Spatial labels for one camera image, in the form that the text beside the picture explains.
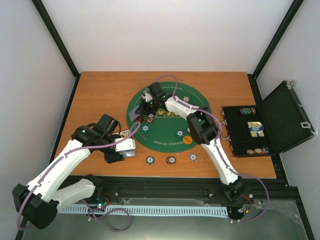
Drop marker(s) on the orange big blind button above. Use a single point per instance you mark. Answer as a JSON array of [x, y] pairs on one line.
[[187, 140]]

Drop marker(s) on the black frame post left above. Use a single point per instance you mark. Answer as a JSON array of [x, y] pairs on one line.
[[50, 26]]

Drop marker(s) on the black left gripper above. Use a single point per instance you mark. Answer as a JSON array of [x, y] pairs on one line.
[[111, 158]]

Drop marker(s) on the yellow ace card box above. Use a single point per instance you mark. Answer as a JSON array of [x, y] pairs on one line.
[[124, 134]]

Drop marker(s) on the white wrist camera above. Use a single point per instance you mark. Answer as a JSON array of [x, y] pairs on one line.
[[122, 144], [146, 96]]

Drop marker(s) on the multicolour chips in case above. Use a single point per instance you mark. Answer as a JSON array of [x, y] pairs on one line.
[[248, 110]]

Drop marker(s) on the gold blue card pack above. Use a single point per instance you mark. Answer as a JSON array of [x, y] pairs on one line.
[[256, 129]]

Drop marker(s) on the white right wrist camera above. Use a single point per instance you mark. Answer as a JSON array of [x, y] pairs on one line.
[[146, 96]]

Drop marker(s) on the green blue chip stack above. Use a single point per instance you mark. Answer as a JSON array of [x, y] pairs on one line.
[[150, 160]]

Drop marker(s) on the purple white chip stack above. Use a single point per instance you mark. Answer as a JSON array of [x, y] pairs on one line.
[[193, 157]]

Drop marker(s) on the green round poker mat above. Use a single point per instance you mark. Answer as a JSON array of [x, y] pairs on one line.
[[162, 135]]

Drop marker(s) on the dealt blue card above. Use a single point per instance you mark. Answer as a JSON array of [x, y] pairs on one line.
[[134, 113]]

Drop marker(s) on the blue backed card deck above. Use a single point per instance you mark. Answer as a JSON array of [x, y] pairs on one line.
[[128, 153]]

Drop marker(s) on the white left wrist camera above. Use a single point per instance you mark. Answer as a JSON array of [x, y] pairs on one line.
[[122, 144]]

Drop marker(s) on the red chips in case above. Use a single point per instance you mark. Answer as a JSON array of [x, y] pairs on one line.
[[259, 151]]

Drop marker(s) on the black frame post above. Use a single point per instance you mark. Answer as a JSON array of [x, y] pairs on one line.
[[283, 26], [50, 26]]

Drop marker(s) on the light blue cable duct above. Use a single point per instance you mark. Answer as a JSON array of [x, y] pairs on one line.
[[161, 211]]

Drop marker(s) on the spread row of chips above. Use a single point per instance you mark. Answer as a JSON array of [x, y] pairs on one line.
[[150, 118]]

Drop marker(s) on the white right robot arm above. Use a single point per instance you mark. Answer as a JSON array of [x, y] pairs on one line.
[[204, 128]]

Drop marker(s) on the black frame post right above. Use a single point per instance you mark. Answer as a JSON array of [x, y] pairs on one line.
[[283, 26]]

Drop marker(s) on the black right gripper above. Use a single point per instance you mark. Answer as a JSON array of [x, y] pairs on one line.
[[142, 109]]

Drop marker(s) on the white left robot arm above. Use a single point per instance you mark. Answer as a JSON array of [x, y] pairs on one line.
[[41, 199]]

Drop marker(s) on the black front frame rail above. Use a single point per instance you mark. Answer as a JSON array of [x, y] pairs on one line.
[[193, 188]]

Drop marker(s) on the orange black chip stack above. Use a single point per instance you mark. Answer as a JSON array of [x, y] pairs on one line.
[[170, 160]]

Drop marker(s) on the triangular all in button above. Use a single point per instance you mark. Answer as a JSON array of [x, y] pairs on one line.
[[140, 119]]

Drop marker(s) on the black chip carrying case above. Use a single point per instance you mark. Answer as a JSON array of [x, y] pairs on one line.
[[286, 124]]

